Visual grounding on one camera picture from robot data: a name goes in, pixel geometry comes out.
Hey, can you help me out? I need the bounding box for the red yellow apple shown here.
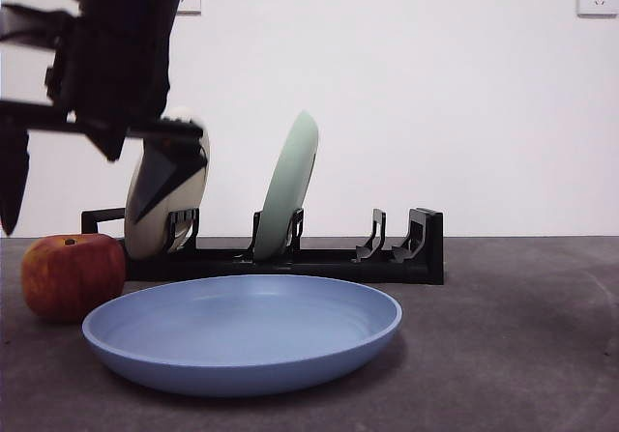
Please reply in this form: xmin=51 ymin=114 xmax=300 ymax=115
xmin=19 ymin=233 xmax=128 ymax=325

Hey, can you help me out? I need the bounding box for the blue plate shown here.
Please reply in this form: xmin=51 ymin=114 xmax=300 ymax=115
xmin=80 ymin=274 xmax=403 ymax=398

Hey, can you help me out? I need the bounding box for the cream white plate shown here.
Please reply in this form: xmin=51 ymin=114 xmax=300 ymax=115
xmin=123 ymin=105 xmax=212 ymax=261

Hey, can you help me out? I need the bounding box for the pale green plate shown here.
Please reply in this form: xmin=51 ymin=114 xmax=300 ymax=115
xmin=252 ymin=109 xmax=320 ymax=262

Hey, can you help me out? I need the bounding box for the black plate rack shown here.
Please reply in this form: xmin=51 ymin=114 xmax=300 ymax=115
xmin=80 ymin=207 xmax=445 ymax=287

